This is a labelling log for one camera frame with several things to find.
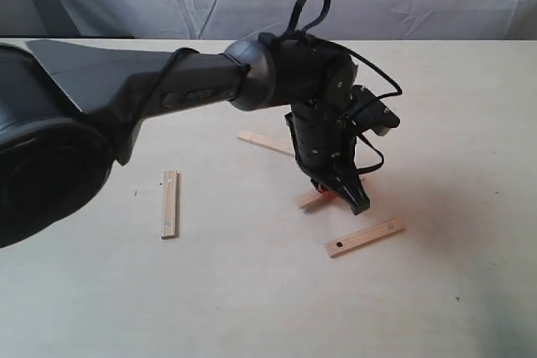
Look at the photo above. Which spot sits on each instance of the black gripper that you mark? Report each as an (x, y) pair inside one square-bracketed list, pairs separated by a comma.
[(325, 148)]

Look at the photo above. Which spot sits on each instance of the plain wooden stick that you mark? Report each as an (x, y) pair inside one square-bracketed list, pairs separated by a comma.
[(269, 143), (312, 200)]

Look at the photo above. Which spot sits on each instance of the wooden stick with holes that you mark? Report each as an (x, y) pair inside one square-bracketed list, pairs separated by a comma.
[(364, 237), (171, 205)]

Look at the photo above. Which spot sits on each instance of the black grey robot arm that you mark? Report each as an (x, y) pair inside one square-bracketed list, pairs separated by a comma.
[(70, 112)]

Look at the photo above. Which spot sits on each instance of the plain wooden stick top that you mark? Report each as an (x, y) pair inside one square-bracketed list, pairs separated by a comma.
[(269, 143)]

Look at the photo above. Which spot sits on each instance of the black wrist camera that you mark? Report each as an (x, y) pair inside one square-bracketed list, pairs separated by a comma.
[(368, 113)]

